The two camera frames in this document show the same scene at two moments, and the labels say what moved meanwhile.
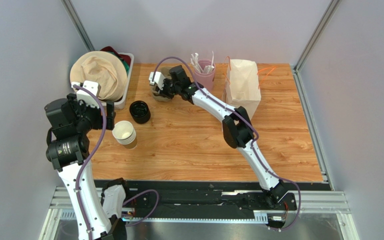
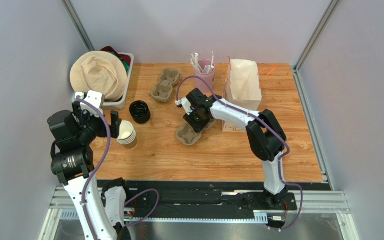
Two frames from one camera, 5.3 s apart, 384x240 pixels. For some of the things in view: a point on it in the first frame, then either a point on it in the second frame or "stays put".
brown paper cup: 123,130 stays put
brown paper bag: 241,87 stays put
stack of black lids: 140,111 stays put
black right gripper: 164,88 to 198,119
